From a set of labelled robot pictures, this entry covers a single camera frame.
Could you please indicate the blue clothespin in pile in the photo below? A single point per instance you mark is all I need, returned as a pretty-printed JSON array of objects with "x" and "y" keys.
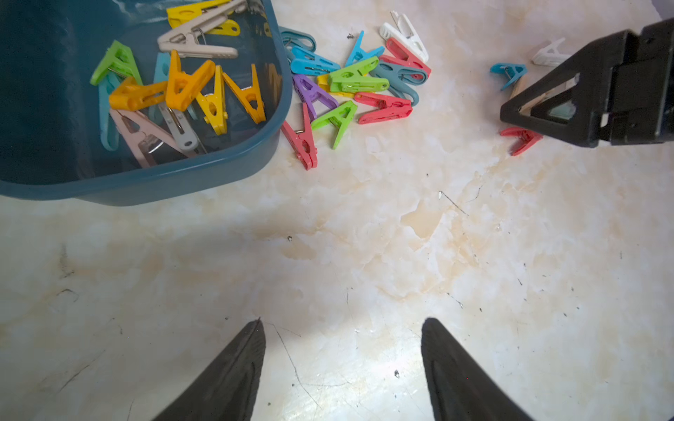
[{"x": 359, "y": 54}]

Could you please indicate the blue clothespin in box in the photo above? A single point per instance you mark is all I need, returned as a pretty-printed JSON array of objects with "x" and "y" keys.
[{"x": 109, "y": 135}]

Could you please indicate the slate clothespin in pile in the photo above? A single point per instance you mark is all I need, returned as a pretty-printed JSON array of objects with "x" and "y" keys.
[{"x": 401, "y": 79}]

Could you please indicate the orange clothespin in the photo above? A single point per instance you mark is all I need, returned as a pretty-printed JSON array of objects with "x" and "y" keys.
[
  {"x": 250, "y": 97},
  {"x": 130, "y": 96},
  {"x": 183, "y": 88}
]

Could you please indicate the dark teal clothespin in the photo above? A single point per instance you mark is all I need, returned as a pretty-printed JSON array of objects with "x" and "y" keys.
[{"x": 294, "y": 38}]

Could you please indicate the green clothespin in pile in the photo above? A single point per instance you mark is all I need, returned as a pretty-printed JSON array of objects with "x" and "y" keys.
[{"x": 355, "y": 78}]

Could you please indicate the crimson clothespin beside white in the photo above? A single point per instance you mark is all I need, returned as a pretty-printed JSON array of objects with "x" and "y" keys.
[{"x": 400, "y": 55}]

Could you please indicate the purple clothespin in pile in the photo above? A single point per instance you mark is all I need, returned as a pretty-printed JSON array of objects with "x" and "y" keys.
[{"x": 309, "y": 92}]

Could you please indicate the beige clothespin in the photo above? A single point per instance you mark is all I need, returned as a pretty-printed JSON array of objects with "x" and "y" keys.
[{"x": 519, "y": 86}]

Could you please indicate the green clothespin in box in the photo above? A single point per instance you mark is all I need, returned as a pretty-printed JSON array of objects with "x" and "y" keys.
[{"x": 118, "y": 59}]

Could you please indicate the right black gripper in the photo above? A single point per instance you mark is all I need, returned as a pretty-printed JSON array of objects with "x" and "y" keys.
[{"x": 618, "y": 88}]

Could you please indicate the yellow clothespin in pile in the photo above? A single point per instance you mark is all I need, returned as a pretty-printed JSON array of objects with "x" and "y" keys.
[{"x": 323, "y": 82}]

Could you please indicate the pale pink clothespin box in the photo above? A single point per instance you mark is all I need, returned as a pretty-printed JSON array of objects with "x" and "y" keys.
[{"x": 140, "y": 134}]

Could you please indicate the blue clothespin right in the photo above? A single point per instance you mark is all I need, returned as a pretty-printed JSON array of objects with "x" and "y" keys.
[{"x": 512, "y": 72}]

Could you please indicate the dark teal storage box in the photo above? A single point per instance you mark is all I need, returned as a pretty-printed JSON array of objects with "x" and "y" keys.
[{"x": 50, "y": 134}]

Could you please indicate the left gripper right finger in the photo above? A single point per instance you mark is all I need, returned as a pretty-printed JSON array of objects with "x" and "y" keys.
[{"x": 459, "y": 388}]

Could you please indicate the red clothespin near box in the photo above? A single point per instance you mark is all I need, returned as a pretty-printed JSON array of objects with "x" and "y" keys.
[{"x": 302, "y": 141}]

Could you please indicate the white clothespin top pile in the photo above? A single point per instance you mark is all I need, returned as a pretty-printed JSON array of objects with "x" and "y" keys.
[{"x": 404, "y": 32}]

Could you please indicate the red clothespin in pile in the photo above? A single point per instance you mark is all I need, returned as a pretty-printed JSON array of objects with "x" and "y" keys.
[{"x": 387, "y": 108}]

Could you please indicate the pink clothespin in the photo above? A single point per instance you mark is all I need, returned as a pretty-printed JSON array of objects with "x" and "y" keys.
[{"x": 525, "y": 139}]

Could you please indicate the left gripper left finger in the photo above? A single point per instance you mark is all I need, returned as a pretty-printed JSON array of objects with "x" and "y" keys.
[{"x": 228, "y": 387}]

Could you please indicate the grey clothespin lower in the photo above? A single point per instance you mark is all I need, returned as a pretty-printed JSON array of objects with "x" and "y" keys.
[{"x": 180, "y": 129}]

